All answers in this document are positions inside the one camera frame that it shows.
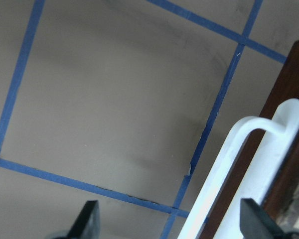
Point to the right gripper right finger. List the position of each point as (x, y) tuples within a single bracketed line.
[(255, 223)]

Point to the brown wooden drawer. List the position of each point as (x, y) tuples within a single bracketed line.
[(287, 177)]

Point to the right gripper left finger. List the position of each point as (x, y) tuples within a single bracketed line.
[(86, 225)]

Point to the white drawer handle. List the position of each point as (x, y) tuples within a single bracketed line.
[(247, 163)]

